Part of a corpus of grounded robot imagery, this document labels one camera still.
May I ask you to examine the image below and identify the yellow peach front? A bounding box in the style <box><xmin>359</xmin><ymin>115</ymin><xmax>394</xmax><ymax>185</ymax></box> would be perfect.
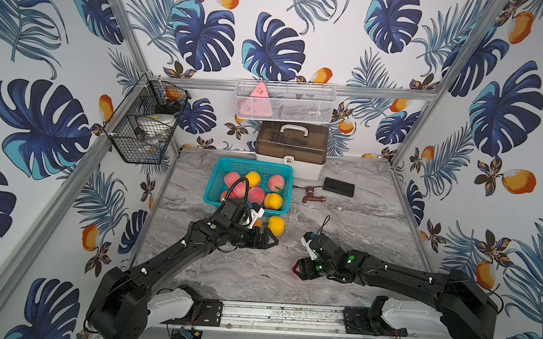
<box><xmin>263</xmin><ymin>192</ymin><xmax>284</xmax><ymax>211</ymax></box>

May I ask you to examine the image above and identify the pink peach with leaf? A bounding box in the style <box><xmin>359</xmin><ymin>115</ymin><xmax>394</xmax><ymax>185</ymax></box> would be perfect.
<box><xmin>223</xmin><ymin>171</ymin><xmax>241</xmax><ymax>187</ymax></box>

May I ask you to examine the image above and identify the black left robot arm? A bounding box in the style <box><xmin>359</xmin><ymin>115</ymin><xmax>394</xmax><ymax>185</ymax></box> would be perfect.
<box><xmin>84</xmin><ymin>198</ymin><xmax>278</xmax><ymax>339</ymax></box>

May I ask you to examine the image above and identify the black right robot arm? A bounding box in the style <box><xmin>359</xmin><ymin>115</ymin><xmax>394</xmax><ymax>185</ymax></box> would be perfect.
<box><xmin>292</xmin><ymin>232</ymin><xmax>499</xmax><ymax>339</ymax></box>

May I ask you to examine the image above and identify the teal plastic basket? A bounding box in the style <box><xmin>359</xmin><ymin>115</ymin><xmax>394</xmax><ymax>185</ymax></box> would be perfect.
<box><xmin>203</xmin><ymin>157</ymin><xmax>294</xmax><ymax>217</ymax></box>

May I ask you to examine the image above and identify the white bowl in basket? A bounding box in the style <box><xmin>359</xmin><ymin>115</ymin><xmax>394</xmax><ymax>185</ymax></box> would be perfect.
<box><xmin>137</xmin><ymin>114</ymin><xmax>177</xmax><ymax>139</ymax></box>

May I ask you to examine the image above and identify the maroon brass faucet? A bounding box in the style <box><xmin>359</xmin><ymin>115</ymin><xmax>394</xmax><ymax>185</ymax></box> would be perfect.
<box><xmin>302</xmin><ymin>186</ymin><xmax>327</xmax><ymax>204</ymax></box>

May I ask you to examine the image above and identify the black battery box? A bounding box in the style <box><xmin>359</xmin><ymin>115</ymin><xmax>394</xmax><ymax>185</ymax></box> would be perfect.
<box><xmin>322</xmin><ymin>177</ymin><xmax>355</xmax><ymax>198</ymax></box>

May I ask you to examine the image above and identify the white brown storage box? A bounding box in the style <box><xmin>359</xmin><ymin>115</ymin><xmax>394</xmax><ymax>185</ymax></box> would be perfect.
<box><xmin>255</xmin><ymin>121</ymin><xmax>330</xmax><ymax>181</ymax></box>

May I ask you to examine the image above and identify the pink triangle item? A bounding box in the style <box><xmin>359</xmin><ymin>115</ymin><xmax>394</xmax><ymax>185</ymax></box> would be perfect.
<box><xmin>238</xmin><ymin>82</ymin><xmax>273</xmax><ymax>118</ymax></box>

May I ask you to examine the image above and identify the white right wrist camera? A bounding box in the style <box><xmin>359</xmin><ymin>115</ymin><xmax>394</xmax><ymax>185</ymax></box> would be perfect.
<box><xmin>301</xmin><ymin>232</ymin><xmax>321</xmax><ymax>261</ymax></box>

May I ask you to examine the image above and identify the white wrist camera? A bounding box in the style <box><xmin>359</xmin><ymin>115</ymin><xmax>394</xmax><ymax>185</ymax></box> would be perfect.
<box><xmin>247</xmin><ymin>204</ymin><xmax>265</xmax><ymax>229</ymax></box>
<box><xmin>301</xmin><ymin>232</ymin><xmax>321</xmax><ymax>261</ymax></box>

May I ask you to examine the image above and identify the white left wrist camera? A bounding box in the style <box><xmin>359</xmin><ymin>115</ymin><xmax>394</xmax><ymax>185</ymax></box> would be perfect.
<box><xmin>247</xmin><ymin>204</ymin><xmax>265</xmax><ymax>229</ymax></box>

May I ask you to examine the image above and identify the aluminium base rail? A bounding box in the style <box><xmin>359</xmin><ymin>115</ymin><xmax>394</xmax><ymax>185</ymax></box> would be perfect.
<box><xmin>97</xmin><ymin>291</ymin><xmax>472</xmax><ymax>339</ymax></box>

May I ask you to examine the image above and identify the clear wall shelf basket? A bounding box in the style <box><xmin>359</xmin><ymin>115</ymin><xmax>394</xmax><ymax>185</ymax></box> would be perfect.
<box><xmin>234</xmin><ymin>80</ymin><xmax>337</xmax><ymax>124</ymax></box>

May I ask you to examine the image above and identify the black wire wall basket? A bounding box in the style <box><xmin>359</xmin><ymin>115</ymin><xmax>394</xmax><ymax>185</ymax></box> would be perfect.
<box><xmin>102</xmin><ymin>74</ymin><xmax>191</xmax><ymax>165</ymax></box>

